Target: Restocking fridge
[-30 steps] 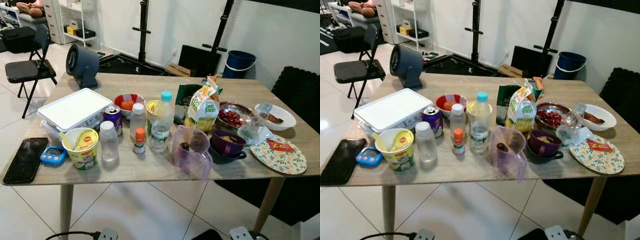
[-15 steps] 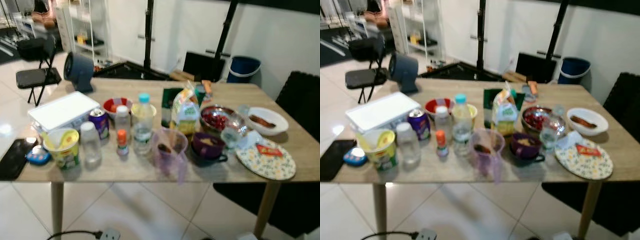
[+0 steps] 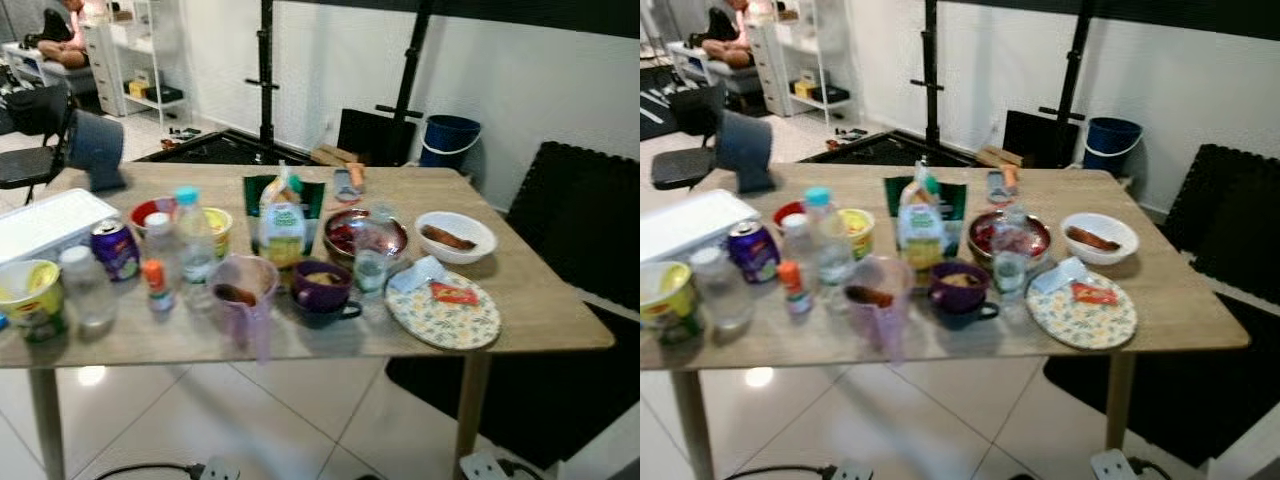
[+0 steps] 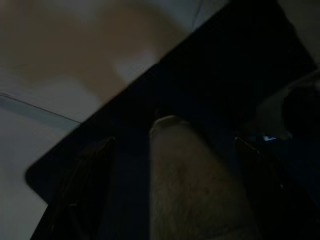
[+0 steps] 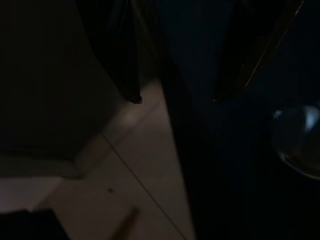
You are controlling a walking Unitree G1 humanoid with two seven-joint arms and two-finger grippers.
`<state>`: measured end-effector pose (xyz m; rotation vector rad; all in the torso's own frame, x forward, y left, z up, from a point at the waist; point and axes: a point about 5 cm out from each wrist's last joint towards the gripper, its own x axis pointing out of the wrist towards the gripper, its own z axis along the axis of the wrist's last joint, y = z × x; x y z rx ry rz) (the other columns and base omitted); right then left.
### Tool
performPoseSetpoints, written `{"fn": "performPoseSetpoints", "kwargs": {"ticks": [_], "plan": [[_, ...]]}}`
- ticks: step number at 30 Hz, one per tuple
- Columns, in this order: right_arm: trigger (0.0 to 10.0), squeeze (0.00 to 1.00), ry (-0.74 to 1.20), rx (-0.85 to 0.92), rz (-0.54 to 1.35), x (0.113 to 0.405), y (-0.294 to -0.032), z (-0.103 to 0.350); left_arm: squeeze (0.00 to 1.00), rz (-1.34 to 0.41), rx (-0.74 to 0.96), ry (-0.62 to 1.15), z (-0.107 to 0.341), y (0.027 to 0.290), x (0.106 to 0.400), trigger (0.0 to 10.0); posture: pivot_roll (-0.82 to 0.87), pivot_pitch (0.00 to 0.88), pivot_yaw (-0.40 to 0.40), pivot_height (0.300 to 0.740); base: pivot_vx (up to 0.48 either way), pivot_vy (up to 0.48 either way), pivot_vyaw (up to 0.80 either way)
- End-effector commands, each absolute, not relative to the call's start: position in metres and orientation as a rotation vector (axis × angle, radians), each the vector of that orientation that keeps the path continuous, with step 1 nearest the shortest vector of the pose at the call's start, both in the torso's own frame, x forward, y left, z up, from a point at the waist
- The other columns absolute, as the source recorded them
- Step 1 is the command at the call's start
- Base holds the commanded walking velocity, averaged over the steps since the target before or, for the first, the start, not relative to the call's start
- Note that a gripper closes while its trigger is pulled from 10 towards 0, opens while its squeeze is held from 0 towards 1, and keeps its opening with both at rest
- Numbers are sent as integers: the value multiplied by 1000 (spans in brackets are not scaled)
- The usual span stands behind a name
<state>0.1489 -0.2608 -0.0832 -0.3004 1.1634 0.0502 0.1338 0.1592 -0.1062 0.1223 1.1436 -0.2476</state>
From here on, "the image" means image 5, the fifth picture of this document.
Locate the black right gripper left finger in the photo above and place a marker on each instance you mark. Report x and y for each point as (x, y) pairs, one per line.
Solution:
(117, 45)

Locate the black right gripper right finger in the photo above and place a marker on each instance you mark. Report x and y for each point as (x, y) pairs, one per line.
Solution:
(250, 50)

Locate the black floor mat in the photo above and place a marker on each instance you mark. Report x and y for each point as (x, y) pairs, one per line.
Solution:
(25, 227)

